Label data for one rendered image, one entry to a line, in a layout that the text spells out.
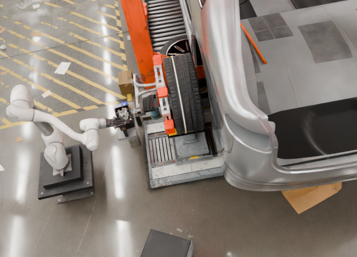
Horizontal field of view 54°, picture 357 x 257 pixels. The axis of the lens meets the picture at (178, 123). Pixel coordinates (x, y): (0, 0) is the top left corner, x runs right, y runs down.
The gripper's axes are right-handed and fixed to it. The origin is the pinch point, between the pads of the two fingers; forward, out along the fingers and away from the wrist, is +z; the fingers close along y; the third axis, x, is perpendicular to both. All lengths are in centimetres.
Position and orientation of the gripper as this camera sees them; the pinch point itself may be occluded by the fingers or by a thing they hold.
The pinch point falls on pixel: (129, 121)
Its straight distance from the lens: 304.8
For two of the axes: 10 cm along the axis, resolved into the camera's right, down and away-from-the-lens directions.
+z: 9.6, -0.8, 2.6
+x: -1.5, 6.5, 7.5
